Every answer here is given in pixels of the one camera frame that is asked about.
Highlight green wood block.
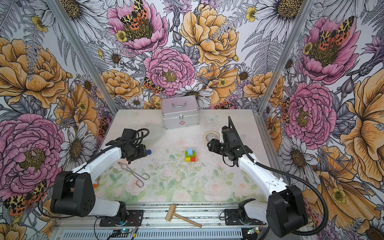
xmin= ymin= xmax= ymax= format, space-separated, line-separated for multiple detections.
xmin=185 ymin=151 xmax=196 ymax=158

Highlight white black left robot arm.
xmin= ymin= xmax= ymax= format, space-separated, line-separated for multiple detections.
xmin=50 ymin=129 xmax=150 ymax=223

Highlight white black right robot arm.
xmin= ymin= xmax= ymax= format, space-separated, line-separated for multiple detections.
xmin=207 ymin=126 xmax=308 ymax=238

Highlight metal tongs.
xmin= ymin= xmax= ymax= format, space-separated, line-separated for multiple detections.
xmin=118 ymin=162 xmax=150 ymax=188

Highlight masking tape roll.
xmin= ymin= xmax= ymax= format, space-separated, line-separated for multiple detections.
xmin=203 ymin=131 xmax=221 ymax=144

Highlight silver pink metal case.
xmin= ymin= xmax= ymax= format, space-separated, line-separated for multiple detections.
xmin=161 ymin=96 xmax=199 ymax=130

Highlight wooden mallet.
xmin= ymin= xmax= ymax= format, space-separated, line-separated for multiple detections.
xmin=165 ymin=204 xmax=202 ymax=228

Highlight left circuit board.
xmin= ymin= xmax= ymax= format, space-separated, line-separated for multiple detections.
xmin=113 ymin=229 xmax=138 ymax=236

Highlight circuit board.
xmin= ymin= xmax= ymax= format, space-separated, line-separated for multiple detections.
xmin=113 ymin=229 xmax=138 ymax=236
xmin=247 ymin=227 xmax=260 ymax=235

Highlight right circuit board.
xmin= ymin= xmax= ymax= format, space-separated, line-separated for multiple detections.
xmin=247 ymin=227 xmax=260 ymax=235

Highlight left black cable hose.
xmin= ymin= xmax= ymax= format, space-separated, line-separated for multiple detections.
xmin=37 ymin=128 xmax=151 ymax=218

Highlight black cable hose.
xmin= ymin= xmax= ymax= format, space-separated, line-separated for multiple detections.
xmin=227 ymin=116 xmax=329 ymax=240
xmin=37 ymin=128 xmax=151 ymax=218

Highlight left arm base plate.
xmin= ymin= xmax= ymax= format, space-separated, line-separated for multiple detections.
xmin=99 ymin=210 xmax=144 ymax=227

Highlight right black cable hose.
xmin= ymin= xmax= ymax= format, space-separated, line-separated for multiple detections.
xmin=227 ymin=116 xmax=329 ymax=240

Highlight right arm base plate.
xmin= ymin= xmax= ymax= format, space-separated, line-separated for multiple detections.
xmin=224 ymin=209 xmax=262 ymax=226

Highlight aluminium front rail frame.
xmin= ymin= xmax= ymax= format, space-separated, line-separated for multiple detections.
xmin=52 ymin=201 xmax=313 ymax=240

